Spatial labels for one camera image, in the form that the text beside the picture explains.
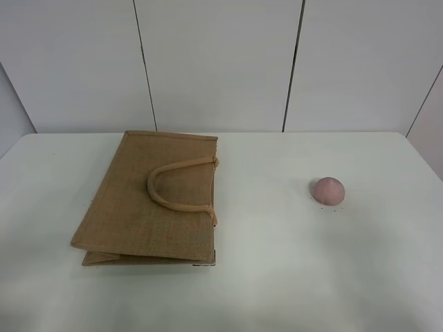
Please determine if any pink peach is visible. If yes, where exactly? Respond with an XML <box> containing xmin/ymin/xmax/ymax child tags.
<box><xmin>310</xmin><ymin>177</ymin><xmax>345</xmax><ymax>206</ymax></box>

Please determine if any brown linen tote bag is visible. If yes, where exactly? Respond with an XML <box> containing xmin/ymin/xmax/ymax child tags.
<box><xmin>71</xmin><ymin>131</ymin><xmax>218</xmax><ymax>266</ymax></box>

